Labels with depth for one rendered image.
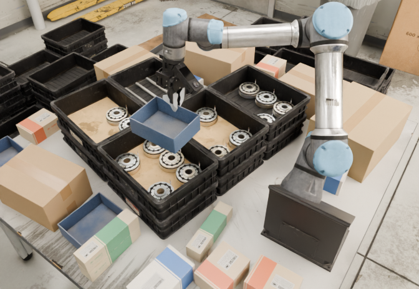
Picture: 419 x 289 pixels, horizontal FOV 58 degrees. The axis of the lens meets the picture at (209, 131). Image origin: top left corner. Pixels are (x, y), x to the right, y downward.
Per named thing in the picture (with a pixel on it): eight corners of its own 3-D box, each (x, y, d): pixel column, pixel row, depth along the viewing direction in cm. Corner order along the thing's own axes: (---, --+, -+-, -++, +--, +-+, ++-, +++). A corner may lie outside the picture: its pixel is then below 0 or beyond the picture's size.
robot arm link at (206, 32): (223, 25, 129) (191, 22, 129) (224, 17, 118) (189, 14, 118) (221, 48, 130) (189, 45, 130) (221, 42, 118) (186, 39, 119)
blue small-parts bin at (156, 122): (200, 129, 138) (199, 114, 134) (174, 154, 129) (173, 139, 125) (158, 110, 147) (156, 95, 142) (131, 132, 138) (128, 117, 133)
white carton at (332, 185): (346, 178, 169) (351, 163, 163) (338, 196, 162) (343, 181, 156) (303, 161, 177) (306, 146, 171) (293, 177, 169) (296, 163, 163)
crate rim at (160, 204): (220, 166, 146) (220, 161, 145) (158, 210, 131) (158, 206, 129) (156, 118, 168) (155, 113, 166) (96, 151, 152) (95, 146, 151)
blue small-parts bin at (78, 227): (102, 202, 159) (99, 191, 155) (126, 221, 152) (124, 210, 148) (61, 235, 148) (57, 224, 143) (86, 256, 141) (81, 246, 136)
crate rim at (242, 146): (270, 130, 162) (270, 126, 160) (220, 166, 146) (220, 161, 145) (205, 90, 183) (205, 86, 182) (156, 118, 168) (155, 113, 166)
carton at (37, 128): (47, 119, 200) (43, 108, 195) (62, 127, 195) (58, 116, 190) (20, 136, 190) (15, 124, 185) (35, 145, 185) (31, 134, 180)
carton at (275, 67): (266, 65, 225) (267, 54, 220) (285, 71, 220) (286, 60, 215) (253, 78, 215) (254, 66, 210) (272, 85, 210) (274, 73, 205)
